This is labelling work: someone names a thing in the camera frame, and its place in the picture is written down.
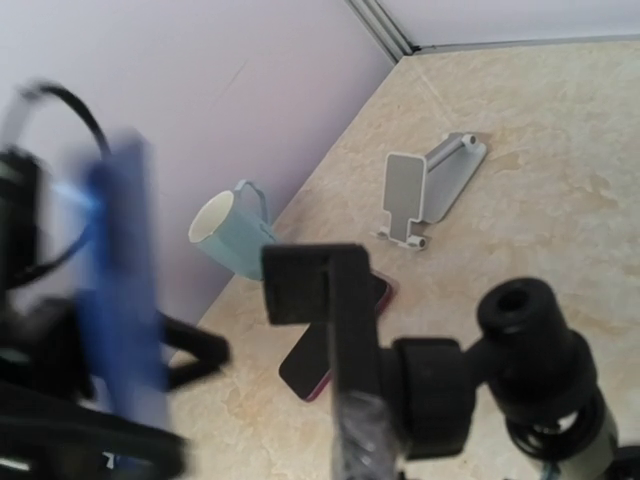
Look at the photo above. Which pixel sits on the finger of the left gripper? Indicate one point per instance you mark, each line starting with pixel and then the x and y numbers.
pixel 209 353

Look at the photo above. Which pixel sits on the blue phone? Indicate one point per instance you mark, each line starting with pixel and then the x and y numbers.
pixel 121 327

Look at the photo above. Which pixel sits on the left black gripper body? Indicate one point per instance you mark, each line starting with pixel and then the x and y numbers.
pixel 46 431

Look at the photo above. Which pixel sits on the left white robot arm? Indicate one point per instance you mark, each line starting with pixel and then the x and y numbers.
pixel 20 192

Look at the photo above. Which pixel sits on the light blue mug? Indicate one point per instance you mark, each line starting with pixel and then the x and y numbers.
pixel 231 234

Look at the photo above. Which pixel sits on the left aluminium frame post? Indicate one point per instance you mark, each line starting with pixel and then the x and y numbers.
pixel 385 31

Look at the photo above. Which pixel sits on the black tall phone stand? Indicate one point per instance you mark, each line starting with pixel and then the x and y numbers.
pixel 415 399

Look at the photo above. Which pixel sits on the silver folding phone stand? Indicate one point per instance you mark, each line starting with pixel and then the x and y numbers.
pixel 421 189

